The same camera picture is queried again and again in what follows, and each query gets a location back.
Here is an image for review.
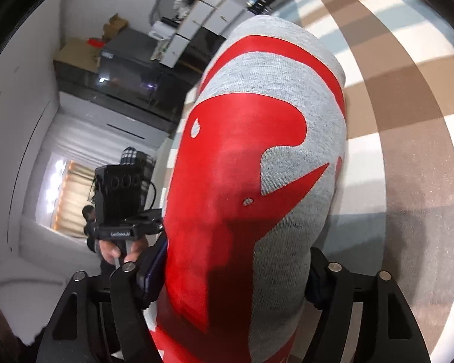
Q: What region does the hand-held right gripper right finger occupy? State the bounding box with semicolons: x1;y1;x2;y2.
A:
303;247;432;363

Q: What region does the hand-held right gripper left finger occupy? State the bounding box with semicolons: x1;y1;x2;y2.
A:
36;232;169;363

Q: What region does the grey printed hoodie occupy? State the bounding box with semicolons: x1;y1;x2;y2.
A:
142;15;349;363

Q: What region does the person's left hand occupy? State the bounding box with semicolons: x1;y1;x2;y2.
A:
98;237;150;273

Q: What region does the yellow curtain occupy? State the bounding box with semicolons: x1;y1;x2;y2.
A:
38;153;99;239

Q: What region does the white curtain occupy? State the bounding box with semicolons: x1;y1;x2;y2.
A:
49;111;167;167

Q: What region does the dark grey refrigerator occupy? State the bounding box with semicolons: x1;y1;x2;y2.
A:
55;28;182;133

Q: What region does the flat cardboard sheet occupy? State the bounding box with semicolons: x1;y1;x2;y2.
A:
53;38;103;72

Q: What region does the checked bed sheet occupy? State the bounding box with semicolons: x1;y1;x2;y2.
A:
166;0;454;363

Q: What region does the open cardboard box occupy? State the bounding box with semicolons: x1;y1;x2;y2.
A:
102;14;128;42

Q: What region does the white electric kettle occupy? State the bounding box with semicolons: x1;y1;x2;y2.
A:
152;21;175;40

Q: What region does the white desk with drawers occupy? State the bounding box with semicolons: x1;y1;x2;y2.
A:
159;0;258;72

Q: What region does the black crate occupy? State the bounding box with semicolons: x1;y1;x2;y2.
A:
246;0;277;14

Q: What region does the grey arched mirror frame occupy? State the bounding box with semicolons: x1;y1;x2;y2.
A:
148;0;178;27

